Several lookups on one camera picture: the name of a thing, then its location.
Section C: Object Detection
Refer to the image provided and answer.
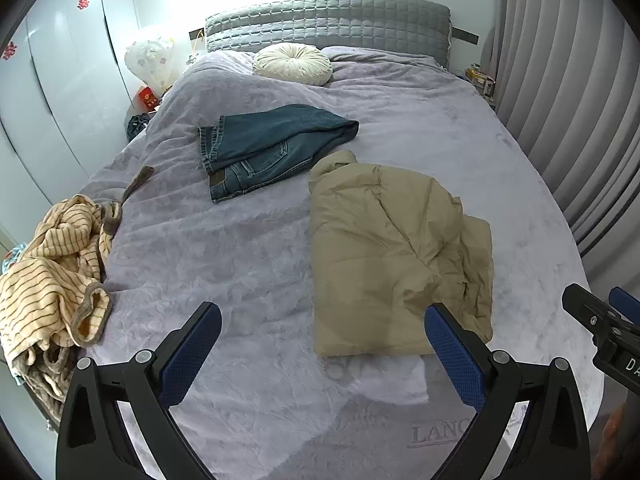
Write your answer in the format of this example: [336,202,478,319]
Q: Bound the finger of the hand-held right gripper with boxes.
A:
[610,287,640,323]
[562,284,626,343]

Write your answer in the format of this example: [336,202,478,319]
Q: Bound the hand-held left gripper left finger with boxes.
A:
[56,301,223,480]

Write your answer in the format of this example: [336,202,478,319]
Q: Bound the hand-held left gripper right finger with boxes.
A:
[424,302,592,480]

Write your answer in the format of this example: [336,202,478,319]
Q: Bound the khaki puffer jacket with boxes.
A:
[307,150,496,359]

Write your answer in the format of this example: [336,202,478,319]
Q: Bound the person's right forearm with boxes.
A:
[601,404,627,461]

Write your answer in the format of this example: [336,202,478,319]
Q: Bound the lavender plush bed blanket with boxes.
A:
[50,45,608,480]

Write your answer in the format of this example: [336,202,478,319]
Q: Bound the yellow striped fleece robe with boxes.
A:
[0,165,156,413]

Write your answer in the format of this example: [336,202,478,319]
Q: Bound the blue denim jeans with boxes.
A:
[197,104,360,205]

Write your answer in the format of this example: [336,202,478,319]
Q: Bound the dark patterned bag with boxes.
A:
[125,112,153,143]

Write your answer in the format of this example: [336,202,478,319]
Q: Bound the grey pleated curtain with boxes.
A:
[482,0,640,291]

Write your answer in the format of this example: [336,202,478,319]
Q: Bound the yellow boxes on nightstand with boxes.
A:
[465,65,497,98]

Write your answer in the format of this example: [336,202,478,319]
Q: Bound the white printed plastic bag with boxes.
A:
[125,32,176,98]

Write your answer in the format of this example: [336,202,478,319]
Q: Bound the white wardrobe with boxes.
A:
[0,0,146,241]

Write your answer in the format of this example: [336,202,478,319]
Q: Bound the round cream pleated cushion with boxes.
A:
[252,43,333,86]

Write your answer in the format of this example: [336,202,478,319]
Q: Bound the grey quilted headboard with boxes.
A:
[204,0,453,71]

